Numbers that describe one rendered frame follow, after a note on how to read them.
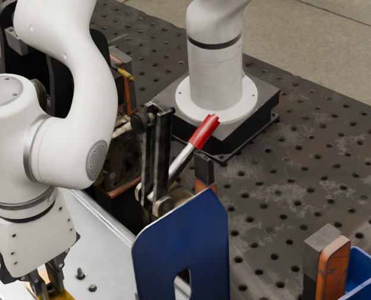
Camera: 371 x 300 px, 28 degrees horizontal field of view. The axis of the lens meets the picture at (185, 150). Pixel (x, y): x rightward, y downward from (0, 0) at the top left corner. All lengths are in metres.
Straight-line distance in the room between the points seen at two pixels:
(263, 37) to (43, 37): 2.60
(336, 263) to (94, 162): 0.29
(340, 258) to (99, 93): 0.32
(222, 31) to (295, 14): 2.07
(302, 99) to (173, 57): 0.39
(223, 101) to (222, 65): 0.10
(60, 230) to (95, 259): 0.15
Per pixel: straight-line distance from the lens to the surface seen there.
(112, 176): 1.24
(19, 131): 0.82
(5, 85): 0.84
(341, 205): 1.60
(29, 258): 0.97
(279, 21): 3.55
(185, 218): 0.69
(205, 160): 0.94
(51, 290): 1.06
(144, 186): 1.08
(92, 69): 0.83
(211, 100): 1.66
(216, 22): 1.53
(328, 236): 0.85
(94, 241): 1.13
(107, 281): 1.07
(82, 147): 0.81
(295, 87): 1.91
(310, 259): 0.85
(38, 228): 0.94
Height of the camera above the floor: 1.81
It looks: 40 degrees down
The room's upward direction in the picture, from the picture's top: 4 degrees counter-clockwise
